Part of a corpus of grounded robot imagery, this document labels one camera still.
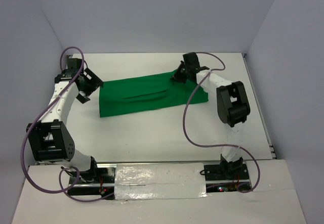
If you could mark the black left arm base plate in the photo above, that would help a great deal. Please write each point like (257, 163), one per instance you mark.
(106, 181)

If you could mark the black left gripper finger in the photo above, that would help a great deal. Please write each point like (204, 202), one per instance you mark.
(92, 79)
(82, 99)

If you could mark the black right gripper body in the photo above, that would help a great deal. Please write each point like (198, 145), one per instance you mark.
(187, 70)

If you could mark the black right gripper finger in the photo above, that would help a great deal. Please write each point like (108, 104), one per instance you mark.
(179, 70)
(183, 78)

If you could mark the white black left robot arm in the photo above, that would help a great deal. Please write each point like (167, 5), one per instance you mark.
(50, 140)

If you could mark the aluminium table rail frame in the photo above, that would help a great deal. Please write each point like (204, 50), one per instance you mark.
(157, 136)

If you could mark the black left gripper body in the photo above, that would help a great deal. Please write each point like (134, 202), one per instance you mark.
(90, 86)

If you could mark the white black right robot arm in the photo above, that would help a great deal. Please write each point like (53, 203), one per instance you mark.
(233, 109)

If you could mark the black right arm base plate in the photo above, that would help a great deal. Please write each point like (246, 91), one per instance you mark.
(215, 176)

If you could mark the green t shirt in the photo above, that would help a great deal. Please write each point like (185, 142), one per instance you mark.
(145, 93)

